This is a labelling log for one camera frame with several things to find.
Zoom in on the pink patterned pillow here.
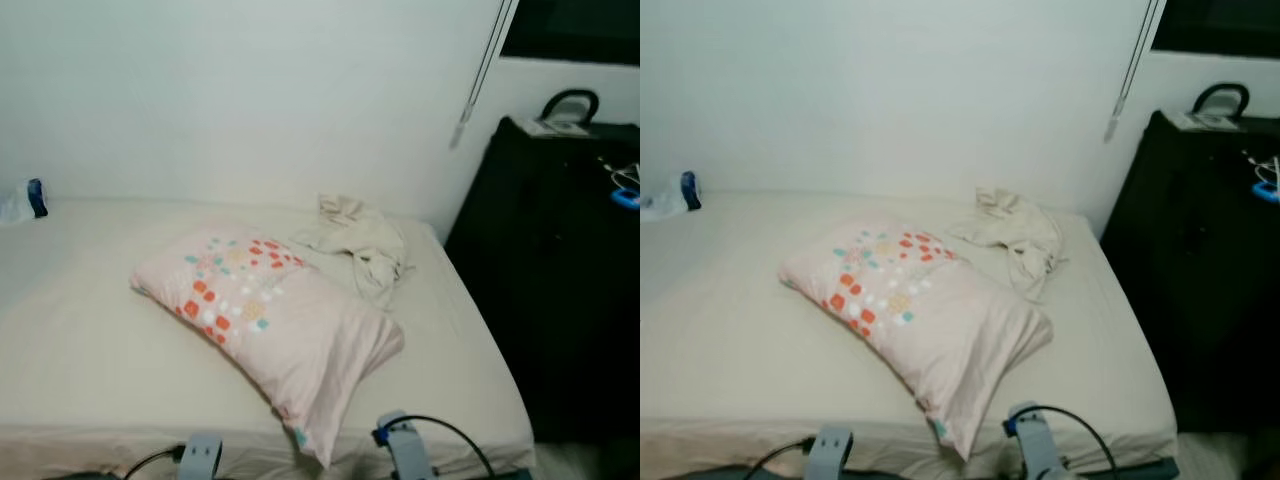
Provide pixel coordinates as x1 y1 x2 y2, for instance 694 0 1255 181
130 220 406 469
778 218 1054 461

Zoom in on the clear plastic pack blue label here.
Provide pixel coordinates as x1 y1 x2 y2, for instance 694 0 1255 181
0 178 49 226
640 170 703 223

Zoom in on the black cabinet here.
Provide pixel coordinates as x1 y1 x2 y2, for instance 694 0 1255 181
445 115 641 446
1100 108 1280 436

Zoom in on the bed mattress with beige sheet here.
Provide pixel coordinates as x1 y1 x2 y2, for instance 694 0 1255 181
640 190 1179 480
0 195 536 480

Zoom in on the white paper booklet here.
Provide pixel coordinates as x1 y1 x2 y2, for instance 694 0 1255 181
1165 110 1246 133
510 116 591 139

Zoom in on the white blind wand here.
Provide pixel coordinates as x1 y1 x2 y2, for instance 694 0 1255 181
1105 0 1166 143
450 0 519 151

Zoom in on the dark window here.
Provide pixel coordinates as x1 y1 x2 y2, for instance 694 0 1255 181
500 0 641 67
1150 0 1280 56

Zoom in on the crumpled beige cloth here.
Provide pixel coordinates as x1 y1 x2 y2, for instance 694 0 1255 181
290 193 413 311
948 186 1067 304

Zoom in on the thin white cable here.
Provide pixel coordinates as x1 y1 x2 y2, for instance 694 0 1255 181
598 155 641 193
1240 150 1280 186

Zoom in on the black arched handle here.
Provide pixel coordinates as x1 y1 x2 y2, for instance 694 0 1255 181
1192 82 1251 116
540 88 601 126

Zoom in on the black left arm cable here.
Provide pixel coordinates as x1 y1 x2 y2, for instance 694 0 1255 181
122 445 186 480
745 438 816 480

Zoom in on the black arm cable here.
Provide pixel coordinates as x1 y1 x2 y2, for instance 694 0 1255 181
122 445 186 480
1010 405 1119 476
385 415 496 476
745 438 816 480

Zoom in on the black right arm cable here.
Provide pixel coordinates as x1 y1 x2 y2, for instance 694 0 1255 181
1010 405 1119 476
385 415 496 476

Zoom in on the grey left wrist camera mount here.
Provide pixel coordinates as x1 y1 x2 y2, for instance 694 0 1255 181
805 425 854 480
178 433 224 480

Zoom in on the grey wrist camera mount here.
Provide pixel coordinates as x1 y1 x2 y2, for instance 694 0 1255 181
1003 402 1066 480
805 425 854 480
178 433 224 480
375 410 436 480

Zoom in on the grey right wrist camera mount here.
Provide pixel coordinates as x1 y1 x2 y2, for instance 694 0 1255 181
375 410 436 480
1003 402 1066 480

